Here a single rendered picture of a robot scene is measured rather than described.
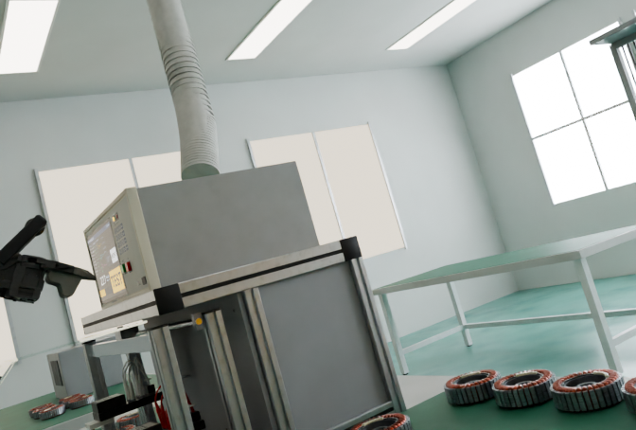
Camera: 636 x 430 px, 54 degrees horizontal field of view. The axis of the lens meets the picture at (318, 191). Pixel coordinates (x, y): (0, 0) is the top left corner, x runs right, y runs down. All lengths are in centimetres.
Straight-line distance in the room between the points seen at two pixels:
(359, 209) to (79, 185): 317
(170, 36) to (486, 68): 623
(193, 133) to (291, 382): 166
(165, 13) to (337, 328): 210
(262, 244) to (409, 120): 711
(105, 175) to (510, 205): 520
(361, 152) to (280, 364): 659
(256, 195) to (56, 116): 522
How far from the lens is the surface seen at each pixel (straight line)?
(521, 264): 417
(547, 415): 111
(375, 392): 131
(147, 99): 673
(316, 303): 125
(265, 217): 133
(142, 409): 156
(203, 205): 129
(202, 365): 144
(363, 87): 809
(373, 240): 749
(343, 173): 746
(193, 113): 276
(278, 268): 120
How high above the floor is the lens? 108
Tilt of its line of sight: 7 degrees up
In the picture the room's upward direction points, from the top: 16 degrees counter-clockwise
